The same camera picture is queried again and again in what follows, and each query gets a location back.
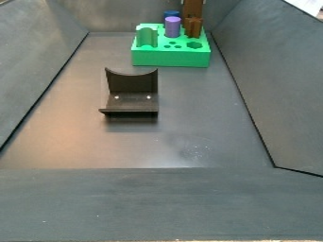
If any blue cylinder peg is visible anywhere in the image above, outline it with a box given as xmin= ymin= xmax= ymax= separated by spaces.
xmin=164 ymin=10 xmax=179 ymax=18

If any brown star peg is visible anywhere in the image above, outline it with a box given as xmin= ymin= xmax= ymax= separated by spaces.
xmin=184 ymin=17 xmax=203 ymax=38

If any black curved fixture stand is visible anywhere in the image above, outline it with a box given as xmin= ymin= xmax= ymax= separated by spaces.
xmin=99 ymin=68 xmax=159 ymax=115

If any brown two-pronged square-circle object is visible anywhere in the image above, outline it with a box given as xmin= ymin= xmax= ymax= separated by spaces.
xmin=182 ymin=0 xmax=203 ymax=26

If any purple cylinder peg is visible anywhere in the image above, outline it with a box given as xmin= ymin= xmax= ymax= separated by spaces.
xmin=166 ymin=16 xmax=180 ymax=38

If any green shape-sorter base block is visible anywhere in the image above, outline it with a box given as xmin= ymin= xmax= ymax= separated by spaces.
xmin=131 ymin=24 xmax=211 ymax=67

